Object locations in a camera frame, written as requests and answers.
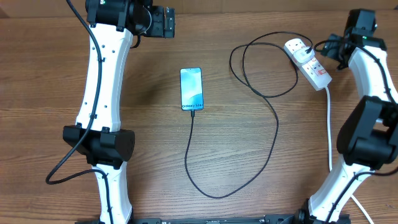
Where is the black USB charging cable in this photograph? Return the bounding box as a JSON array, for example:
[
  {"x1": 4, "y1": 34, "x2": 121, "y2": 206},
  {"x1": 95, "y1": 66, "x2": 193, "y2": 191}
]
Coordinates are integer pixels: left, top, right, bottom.
[{"x1": 183, "y1": 30, "x2": 313, "y2": 200}]

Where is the Samsung Galaxy smartphone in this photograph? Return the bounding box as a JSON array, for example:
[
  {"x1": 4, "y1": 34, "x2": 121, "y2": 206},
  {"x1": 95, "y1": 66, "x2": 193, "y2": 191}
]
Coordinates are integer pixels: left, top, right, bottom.
[{"x1": 180, "y1": 67, "x2": 204, "y2": 111}]

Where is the brown cardboard backboard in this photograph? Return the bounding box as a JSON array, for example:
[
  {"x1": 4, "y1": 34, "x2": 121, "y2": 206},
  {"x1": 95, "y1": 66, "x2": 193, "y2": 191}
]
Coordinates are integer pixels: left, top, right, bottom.
[{"x1": 1, "y1": 0, "x2": 397, "y2": 19}]

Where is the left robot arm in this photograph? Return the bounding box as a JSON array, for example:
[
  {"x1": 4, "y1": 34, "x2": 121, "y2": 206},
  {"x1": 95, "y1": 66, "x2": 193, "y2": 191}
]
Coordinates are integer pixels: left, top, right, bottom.
[{"x1": 63, "y1": 0, "x2": 175, "y2": 223}]

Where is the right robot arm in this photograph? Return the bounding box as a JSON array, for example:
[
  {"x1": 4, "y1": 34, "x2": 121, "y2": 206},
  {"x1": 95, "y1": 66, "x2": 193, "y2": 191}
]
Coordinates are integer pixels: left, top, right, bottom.
[{"x1": 285, "y1": 9, "x2": 397, "y2": 223}]

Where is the white power strip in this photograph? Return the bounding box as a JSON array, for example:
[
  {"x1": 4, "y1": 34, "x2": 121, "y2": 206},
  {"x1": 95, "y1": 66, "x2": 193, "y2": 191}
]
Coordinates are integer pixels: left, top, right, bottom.
[{"x1": 284, "y1": 39, "x2": 332, "y2": 91}]

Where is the white charger plug adapter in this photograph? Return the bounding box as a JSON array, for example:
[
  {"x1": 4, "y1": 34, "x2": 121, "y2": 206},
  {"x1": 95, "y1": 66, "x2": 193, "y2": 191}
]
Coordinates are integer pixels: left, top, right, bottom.
[{"x1": 293, "y1": 47, "x2": 315, "y2": 64}]

